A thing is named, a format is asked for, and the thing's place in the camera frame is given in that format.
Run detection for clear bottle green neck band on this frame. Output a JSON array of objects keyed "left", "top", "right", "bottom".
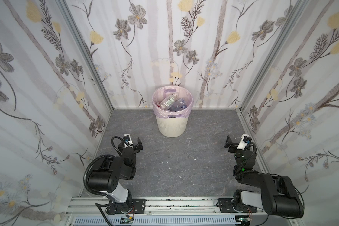
[{"left": 159, "top": 92, "right": 179, "bottom": 110}]

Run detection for clear bottle dark blue label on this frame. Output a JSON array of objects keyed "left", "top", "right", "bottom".
[{"left": 169, "top": 98, "right": 187, "bottom": 112}]

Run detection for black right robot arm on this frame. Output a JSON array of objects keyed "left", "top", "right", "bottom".
[{"left": 224, "top": 134, "right": 305, "bottom": 219}]

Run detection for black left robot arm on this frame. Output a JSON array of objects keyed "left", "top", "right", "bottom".
[{"left": 83, "top": 134, "right": 143, "bottom": 215}]

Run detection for cream ribbed waste bin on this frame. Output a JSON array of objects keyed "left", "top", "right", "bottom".
[{"left": 156, "top": 116, "right": 189, "bottom": 137}]

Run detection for pink plastic bin liner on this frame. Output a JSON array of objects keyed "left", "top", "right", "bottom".
[{"left": 152, "top": 85, "right": 194, "bottom": 119}]

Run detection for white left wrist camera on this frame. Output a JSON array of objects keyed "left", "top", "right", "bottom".
[{"left": 123, "top": 134, "right": 134, "bottom": 147}]

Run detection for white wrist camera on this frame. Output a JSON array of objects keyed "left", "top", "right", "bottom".
[
  {"left": 236, "top": 134, "right": 252, "bottom": 150},
  {"left": 123, "top": 134, "right": 134, "bottom": 147}
]

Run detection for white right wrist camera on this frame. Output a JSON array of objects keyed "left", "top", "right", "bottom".
[{"left": 236, "top": 134, "right": 252, "bottom": 150}]

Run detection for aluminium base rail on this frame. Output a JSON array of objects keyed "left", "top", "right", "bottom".
[{"left": 64, "top": 197, "right": 300, "bottom": 226}]

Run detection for white slotted cable duct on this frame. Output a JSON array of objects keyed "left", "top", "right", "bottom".
[{"left": 72, "top": 215, "right": 241, "bottom": 226}]

